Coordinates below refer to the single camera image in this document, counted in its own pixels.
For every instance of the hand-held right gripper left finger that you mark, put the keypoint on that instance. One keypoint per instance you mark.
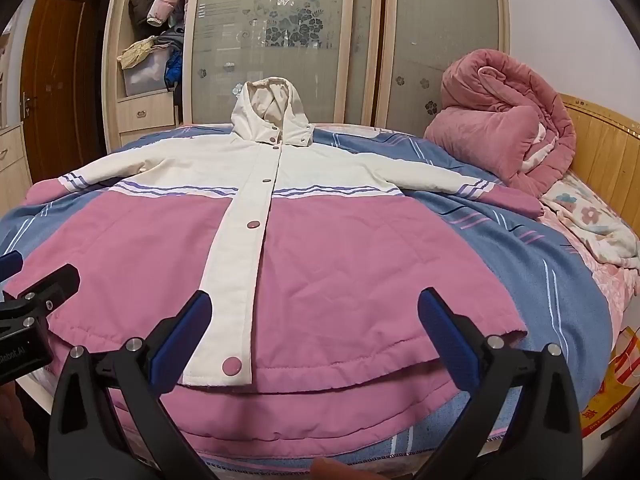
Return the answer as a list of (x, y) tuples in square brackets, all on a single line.
[(186, 330)]

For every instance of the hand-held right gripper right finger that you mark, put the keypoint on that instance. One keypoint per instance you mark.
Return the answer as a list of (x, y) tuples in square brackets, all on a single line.
[(442, 332)]

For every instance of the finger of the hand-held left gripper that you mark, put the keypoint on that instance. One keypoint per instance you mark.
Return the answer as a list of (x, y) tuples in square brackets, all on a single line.
[(52, 284), (10, 264)]

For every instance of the pink and white hooded jacket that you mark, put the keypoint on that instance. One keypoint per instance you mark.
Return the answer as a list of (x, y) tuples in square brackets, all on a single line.
[(320, 270)]

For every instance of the person's right hand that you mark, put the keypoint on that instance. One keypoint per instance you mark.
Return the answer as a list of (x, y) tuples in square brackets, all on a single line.
[(327, 471)]

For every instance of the blue striped bed sheet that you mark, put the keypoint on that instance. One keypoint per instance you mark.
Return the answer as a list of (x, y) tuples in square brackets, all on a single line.
[(525, 290)]

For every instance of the light wooden cabinet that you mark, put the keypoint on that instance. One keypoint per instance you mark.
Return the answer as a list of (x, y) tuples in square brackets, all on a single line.
[(12, 170)]

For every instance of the yellow and red bag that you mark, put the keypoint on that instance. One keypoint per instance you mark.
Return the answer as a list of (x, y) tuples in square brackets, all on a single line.
[(617, 385)]

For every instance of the brown wooden door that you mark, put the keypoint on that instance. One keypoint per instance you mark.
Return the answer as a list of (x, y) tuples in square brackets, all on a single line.
[(55, 85)]

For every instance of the floral cream blanket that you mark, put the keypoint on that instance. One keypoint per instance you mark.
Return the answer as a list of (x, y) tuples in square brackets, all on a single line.
[(595, 220)]

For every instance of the wardrobe drawer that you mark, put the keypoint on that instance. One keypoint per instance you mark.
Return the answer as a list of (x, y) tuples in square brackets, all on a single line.
[(147, 112)]

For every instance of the pink quilt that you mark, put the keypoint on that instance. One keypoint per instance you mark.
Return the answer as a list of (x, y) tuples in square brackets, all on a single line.
[(500, 125)]

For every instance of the light wooden wardrobe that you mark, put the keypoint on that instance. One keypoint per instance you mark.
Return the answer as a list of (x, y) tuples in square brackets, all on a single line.
[(112, 60)]

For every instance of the clear plastic storage box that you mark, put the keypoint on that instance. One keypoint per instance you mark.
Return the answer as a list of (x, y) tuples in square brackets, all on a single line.
[(145, 75)]

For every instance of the blue folded cloth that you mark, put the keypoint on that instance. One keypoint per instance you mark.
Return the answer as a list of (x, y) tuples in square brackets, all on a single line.
[(173, 70)]

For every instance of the yellow crumpled cloth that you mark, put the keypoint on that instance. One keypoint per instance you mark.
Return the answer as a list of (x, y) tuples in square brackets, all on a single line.
[(136, 52)]

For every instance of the wooden headboard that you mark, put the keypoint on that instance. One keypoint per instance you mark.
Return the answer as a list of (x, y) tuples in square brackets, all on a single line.
[(607, 140)]

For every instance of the dark brown hanging jacket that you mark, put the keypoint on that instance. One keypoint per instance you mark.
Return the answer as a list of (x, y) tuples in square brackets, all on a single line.
[(142, 5)]

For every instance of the frosted glass sliding door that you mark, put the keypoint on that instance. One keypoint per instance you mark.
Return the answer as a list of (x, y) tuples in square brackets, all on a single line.
[(280, 35), (445, 25)]

